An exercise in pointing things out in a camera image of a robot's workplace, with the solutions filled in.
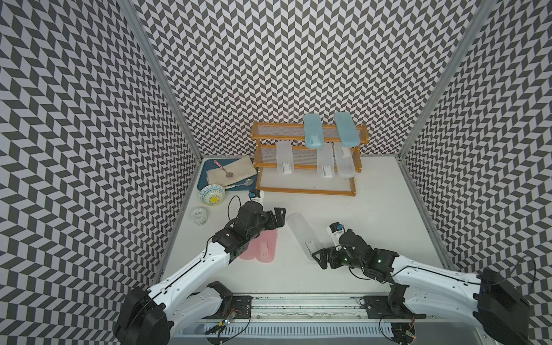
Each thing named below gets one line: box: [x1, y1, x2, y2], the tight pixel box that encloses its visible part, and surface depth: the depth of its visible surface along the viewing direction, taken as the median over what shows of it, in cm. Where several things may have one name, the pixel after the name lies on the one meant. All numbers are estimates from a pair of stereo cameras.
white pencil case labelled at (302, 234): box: [286, 212, 323, 261], surface depth 95 cm
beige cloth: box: [205, 155, 259, 187], surface depth 113 cm
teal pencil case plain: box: [334, 111, 361, 149], surface depth 90 cm
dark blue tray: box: [196, 158, 259, 191], surface depth 110 cm
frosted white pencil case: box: [316, 141, 335, 179], surface depth 95 cm
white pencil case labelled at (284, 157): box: [275, 140, 294, 175], surface depth 96 cm
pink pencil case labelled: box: [256, 227, 279, 264], surface depth 86 cm
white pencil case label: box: [334, 141, 356, 178], surface depth 97 cm
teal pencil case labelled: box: [304, 112, 324, 149], surface depth 86 cm
